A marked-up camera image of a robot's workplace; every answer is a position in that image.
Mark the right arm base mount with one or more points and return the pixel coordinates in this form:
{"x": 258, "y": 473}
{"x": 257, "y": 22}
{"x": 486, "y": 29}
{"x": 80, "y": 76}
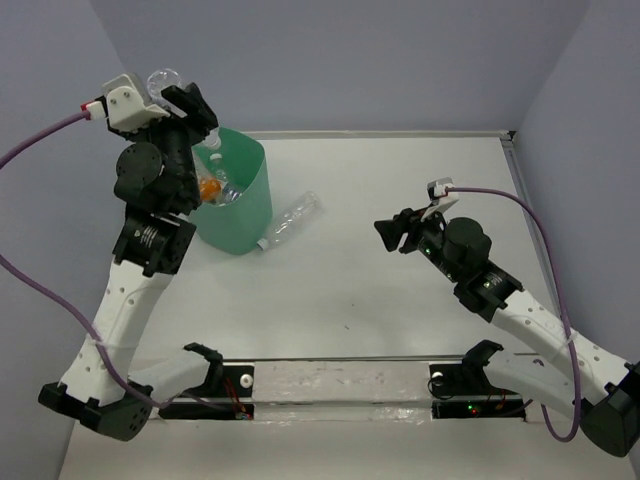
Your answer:
{"x": 462, "y": 390}

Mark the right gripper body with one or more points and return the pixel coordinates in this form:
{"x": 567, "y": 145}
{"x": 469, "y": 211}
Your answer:
{"x": 427, "y": 236}

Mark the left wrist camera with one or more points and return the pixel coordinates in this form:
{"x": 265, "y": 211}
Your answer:
{"x": 125, "y": 104}

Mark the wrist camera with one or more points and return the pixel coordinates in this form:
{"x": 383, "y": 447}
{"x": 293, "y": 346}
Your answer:
{"x": 442, "y": 197}
{"x": 125, "y": 104}

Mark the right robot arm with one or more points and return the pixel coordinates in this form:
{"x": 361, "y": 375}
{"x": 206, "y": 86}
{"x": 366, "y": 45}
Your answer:
{"x": 571, "y": 374}

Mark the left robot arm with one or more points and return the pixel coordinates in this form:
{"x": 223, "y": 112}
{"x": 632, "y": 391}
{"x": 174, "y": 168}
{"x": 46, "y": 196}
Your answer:
{"x": 156, "y": 179}

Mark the green plastic bin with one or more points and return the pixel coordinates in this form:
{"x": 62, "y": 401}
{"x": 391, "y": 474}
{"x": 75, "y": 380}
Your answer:
{"x": 235, "y": 228}

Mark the orange label bottle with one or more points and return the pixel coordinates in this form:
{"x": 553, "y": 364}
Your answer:
{"x": 209, "y": 189}

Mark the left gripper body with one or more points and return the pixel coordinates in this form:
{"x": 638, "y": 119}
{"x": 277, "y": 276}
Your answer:
{"x": 181, "y": 134}

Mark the clear ribbed bottle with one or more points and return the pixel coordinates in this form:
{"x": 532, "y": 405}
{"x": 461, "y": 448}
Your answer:
{"x": 292, "y": 221}
{"x": 164, "y": 78}

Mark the white blue label bottle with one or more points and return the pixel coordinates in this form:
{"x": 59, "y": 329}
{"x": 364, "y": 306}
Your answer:
{"x": 229, "y": 193}

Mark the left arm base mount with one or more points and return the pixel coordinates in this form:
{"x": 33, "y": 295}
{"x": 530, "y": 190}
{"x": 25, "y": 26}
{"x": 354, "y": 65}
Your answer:
{"x": 225, "y": 394}

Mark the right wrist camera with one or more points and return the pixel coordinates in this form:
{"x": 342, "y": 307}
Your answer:
{"x": 442, "y": 197}

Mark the clear unlabeled bottle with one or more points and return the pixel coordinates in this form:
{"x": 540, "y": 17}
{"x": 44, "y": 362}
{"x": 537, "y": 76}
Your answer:
{"x": 219, "y": 168}

